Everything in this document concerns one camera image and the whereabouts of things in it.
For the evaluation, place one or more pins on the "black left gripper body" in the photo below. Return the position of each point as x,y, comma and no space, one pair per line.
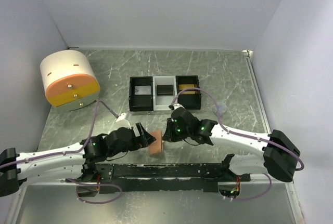
133,144

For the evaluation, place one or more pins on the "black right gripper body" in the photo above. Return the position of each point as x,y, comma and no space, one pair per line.
178,133

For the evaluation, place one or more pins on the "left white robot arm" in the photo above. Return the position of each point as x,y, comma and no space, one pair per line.
17,167

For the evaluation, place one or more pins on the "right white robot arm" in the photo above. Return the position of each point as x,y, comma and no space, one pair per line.
272,153

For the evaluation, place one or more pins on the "gold card in tray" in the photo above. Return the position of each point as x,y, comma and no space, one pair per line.
189,89

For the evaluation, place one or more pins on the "black card in tray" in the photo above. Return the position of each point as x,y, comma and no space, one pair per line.
165,90

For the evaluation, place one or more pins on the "white card in tray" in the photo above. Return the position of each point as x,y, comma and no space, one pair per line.
142,90

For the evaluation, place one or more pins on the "small clear plastic cup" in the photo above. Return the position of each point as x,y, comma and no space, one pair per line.
220,109

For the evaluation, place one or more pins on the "black white three-compartment tray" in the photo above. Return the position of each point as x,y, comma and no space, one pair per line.
155,93

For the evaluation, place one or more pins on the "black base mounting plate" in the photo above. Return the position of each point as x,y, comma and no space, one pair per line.
111,173

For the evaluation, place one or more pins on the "white orange drawer cabinet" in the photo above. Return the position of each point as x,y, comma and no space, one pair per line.
69,81

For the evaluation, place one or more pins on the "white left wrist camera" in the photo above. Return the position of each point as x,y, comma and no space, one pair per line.
122,121

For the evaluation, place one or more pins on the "white aluminium corner rail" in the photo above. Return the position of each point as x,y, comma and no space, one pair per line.
248,55

